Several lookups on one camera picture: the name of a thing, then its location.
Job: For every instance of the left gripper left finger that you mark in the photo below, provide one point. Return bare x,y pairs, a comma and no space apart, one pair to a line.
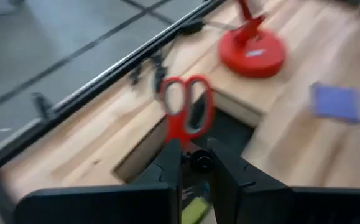
105,205

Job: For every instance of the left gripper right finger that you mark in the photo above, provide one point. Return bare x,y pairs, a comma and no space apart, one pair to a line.
260,202

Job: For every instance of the black pen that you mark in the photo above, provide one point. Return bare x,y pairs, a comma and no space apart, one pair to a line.
202,161

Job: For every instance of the purple sticky note pad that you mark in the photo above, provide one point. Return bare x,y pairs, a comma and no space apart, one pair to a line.
335,102

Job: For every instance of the black mesh desk organizer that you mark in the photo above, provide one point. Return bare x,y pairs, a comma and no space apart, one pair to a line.
229,133

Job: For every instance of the small yellow-green object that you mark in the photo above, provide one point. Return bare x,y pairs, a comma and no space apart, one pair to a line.
195,211

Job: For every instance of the black table clamp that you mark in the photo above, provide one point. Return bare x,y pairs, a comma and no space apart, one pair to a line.
43,105

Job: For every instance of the red desk lamp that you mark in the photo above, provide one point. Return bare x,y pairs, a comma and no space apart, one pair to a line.
251,59

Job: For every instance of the black aluminium table frame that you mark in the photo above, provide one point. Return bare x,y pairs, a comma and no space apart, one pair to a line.
83,95

